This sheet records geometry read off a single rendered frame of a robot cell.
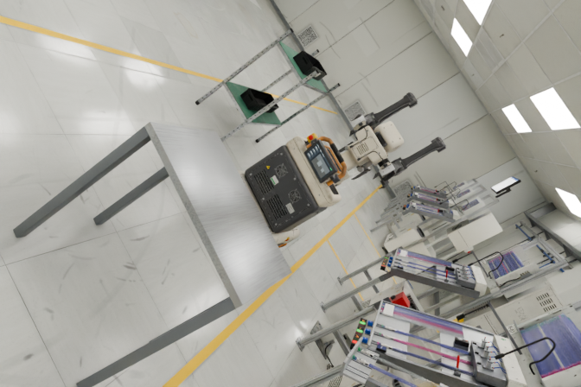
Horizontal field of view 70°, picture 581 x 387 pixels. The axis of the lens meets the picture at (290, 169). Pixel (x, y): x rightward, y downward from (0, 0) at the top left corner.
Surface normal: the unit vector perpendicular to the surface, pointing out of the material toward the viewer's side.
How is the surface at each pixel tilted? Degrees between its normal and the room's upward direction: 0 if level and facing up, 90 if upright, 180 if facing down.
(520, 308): 90
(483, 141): 90
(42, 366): 0
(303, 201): 90
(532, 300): 90
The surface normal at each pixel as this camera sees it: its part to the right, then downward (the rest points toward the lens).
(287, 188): -0.39, -0.07
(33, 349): 0.80, -0.51
